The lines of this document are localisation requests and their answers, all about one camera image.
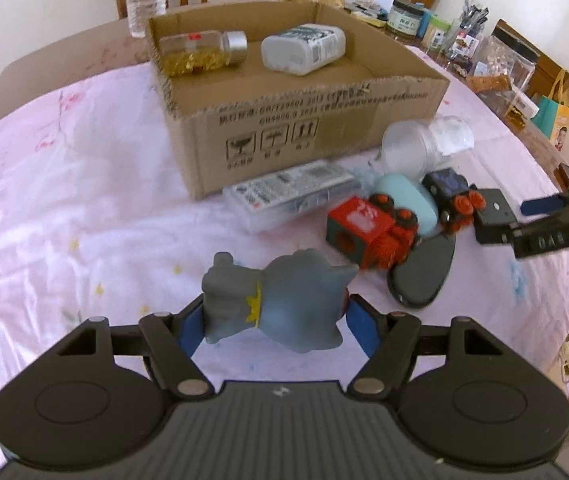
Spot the small white labelled packet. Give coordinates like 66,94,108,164
507,92,540,126

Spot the red toy train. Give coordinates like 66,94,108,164
327,192,419,271

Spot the stack of papers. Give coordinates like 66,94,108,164
344,0,390,26

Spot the dark grey oval case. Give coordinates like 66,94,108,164
387,234,457,308

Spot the blue toy train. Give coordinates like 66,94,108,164
421,169,486,235

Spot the orange snack packet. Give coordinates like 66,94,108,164
467,74,512,93

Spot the glass jar with silver lid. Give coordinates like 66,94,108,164
158,30,249,77

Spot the large clear jar, black lid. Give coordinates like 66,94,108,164
469,25,540,106

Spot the clear plastic case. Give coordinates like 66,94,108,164
223,160,365,233

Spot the light teal oval case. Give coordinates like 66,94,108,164
375,172,440,237

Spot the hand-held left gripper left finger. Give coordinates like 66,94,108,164
57,295,215,400

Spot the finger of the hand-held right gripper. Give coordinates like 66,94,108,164
521,185,569,217
511,210,569,260

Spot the white bottle with green label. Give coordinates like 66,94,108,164
261,24,347,76

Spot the teal gift bag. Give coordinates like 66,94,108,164
534,70,569,151

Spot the jar with green lid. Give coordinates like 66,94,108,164
423,12,452,51

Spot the cardboard box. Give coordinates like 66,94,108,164
145,0,451,200

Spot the clear jar holding pens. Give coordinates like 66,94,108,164
447,2,490,68

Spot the clear round plastic jar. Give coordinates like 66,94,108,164
381,116,475,181

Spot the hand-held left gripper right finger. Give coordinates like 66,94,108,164
345,295,502,397

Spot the glass jar with black lid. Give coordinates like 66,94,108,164
387,0,425,38

